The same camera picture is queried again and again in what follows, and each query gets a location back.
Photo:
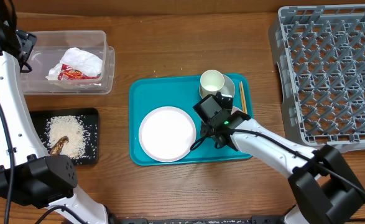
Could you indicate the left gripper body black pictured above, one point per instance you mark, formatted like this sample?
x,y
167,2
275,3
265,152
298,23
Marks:
x,y
27,41

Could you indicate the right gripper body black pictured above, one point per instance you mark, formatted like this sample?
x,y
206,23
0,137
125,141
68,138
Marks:
x,y
205,127

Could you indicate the red snack wrapper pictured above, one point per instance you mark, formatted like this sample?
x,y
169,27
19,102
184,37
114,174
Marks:
x,y
69,73

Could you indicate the large white plate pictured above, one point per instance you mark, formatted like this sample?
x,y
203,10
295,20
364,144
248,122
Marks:
x,y
166,134

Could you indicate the large white tissue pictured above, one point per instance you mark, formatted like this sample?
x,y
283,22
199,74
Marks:
x,y
81,60

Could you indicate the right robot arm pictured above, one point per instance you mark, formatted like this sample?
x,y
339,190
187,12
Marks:
x,y
324,186

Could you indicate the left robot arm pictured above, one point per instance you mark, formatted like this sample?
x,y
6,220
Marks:
x,y
28,174

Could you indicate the black waste tray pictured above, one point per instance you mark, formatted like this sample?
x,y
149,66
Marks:
x,y
90,119

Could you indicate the grey dishwasher rack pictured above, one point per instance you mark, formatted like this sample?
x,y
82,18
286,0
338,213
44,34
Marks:
x,y
319,52

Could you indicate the grey small bowl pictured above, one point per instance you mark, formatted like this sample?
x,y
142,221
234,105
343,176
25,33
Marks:
x,y
228,87

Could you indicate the white paper cup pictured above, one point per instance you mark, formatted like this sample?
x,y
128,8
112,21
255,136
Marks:
x,y
211,81

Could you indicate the wooden chopstick left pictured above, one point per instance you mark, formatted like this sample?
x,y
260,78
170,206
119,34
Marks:
x,y
241,96

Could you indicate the wooden chopstick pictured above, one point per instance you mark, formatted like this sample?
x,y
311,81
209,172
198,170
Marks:
x,y
241,96

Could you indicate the wooden chopstick right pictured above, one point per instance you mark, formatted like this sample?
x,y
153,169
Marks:
x,y
243,96

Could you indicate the clear plastic bin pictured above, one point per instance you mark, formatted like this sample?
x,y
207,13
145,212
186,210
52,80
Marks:
x,y
50,48

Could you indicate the pile of rice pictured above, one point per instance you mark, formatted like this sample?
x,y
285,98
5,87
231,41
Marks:
x,y
73,128

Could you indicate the brown food scrap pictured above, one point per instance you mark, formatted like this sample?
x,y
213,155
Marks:
x,y
57,148

